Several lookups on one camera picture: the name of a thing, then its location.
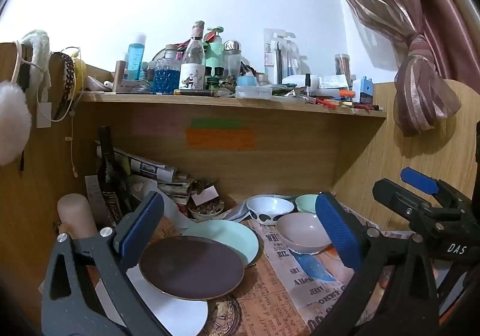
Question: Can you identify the dark wine bottle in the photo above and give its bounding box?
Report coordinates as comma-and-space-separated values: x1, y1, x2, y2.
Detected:
97, 126, 127, 229

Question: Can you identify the clear container with blue lid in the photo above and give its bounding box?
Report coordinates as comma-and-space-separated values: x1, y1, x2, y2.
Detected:
235, 86, 273, 99

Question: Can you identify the white printed paper sheet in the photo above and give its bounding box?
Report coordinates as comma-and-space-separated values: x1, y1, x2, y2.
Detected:
85, 175, 103, 217

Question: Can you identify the dark brown plate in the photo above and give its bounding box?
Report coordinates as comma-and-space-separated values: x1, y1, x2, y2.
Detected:
139, 236, 245, 301

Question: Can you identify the small pale card box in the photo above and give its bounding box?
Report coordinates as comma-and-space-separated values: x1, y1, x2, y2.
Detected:
192, 185, 219, 206

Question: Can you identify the orange sticky note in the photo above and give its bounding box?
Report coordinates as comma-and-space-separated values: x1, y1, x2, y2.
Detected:
186, 129, 256, 151

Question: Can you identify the green sticky note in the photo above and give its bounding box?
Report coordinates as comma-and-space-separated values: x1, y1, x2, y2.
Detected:
191, 118, 241, 130

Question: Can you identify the blue liquid plastic bottle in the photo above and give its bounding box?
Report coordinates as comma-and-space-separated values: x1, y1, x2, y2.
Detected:
127, 32, 147, 81

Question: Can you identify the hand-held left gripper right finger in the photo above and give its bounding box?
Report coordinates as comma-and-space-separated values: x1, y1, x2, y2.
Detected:
311, 192, 439, 336

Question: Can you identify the pink striped curtain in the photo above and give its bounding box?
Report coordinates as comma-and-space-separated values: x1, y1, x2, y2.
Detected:
317, 0, 480, 137

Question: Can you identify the mint green bowl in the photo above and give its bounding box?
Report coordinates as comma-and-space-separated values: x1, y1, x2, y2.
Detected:
295, 194, 327, 214

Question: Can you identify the yellow plush item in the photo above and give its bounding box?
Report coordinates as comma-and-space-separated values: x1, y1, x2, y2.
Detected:
73, 56, 87, 94

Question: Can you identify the small bowl of trinkets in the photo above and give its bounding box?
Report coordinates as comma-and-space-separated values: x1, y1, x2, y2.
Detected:
187, 201, 226, 222

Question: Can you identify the round bottle of blue beads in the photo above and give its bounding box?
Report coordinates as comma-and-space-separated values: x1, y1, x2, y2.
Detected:
153, 44, 182, 94

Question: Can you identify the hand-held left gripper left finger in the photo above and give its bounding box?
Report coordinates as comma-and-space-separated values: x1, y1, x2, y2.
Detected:
41, 192, 166, 336

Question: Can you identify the white pompom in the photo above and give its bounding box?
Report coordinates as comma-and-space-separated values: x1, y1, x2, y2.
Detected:
0, 81, 33, 166

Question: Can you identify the toothbrush blister pack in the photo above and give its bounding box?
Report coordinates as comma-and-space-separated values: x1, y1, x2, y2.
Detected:
263, 29, 298, 85

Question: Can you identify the pink sticky note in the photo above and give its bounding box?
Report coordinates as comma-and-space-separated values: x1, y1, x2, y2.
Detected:
133, 117, 178, 138

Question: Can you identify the white charger plug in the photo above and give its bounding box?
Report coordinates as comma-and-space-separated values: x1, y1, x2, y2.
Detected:
37, 102, 53, 129

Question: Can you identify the blue pencil sharpener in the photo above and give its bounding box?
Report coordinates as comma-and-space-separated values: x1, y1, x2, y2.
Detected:
352, 76, 375, 104

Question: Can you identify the clear bottle with silver cap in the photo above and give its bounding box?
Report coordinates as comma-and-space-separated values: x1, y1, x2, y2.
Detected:
223, 40, 242, 78

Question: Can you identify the black and gold pen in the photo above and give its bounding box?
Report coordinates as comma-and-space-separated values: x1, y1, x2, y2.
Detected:
173, 89, 220, 96

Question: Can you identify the brown braided headband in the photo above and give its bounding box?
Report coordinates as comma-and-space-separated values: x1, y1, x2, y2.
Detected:
52, 52, 76, 121

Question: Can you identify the white flat box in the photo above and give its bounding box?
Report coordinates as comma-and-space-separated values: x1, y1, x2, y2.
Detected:
281, 75, 319, 89

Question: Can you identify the white fluffy headband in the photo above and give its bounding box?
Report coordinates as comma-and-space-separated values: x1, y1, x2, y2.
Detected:
11, 29, 52, 97

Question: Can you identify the clear glass bottle with label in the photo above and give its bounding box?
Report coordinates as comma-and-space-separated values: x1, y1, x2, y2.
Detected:
179, 21, 206, 90

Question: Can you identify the pale pink bowl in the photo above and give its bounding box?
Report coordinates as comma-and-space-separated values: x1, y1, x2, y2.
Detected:
275, 213, 333, 255

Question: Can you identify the wooden cylinder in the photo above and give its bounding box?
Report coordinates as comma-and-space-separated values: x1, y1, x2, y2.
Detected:
112, 61, 127, 93

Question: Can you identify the mint green plate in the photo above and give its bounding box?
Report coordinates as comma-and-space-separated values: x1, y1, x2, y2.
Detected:
182, 220, 260, 268

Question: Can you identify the white plate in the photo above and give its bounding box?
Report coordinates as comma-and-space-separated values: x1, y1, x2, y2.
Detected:
95, 265, 209, 336

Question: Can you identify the cream plastic cylinder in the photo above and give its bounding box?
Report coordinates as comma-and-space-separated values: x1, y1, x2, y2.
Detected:
57, 194, 99, 240

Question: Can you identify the grey folded paper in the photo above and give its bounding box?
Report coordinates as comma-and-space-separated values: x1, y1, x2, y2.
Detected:
127, 175, 286, 232

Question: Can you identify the green pump bottle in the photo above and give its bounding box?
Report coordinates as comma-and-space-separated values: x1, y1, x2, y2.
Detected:
204, 26, 226, 78

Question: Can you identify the white bowl with dark spots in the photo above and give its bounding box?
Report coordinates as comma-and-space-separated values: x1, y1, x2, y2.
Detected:
246, 195, 295, 225

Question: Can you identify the white tube with orange cap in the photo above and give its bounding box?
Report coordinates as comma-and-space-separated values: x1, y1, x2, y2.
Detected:
319, 88, 355, 98

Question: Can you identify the white charger cable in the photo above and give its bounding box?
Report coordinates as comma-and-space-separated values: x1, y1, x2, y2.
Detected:
65, 92, 80, 176

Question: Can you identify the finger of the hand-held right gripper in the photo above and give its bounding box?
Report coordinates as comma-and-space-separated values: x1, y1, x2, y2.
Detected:
400, 167, 471, 209
372, 179, 436, 222

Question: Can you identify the newspaper print table mat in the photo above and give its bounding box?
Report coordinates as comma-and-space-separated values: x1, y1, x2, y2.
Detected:
39, 205, 417, 336

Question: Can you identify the clear tube of sticks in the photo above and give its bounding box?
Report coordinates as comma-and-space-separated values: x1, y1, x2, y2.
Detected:
334, 54, 352, 86

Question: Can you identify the stack of newspapers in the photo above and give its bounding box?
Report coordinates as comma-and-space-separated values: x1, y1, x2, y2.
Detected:
95, 139, 194, 206

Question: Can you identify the wooden shelf unit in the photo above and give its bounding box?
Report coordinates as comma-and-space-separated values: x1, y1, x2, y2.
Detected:
0, 42, 480, 325

